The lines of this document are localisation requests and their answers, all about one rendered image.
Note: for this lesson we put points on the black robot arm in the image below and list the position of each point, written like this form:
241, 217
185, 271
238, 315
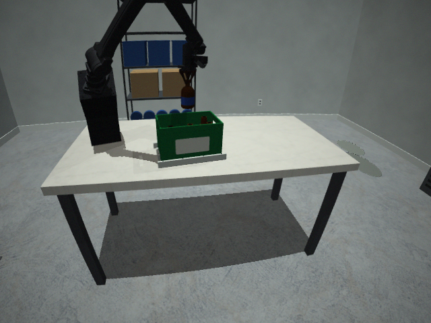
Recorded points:
99, 57

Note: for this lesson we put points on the green crate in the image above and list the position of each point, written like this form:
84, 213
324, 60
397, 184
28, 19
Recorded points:
183, 141

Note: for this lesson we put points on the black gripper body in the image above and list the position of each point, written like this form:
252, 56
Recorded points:
186, 68

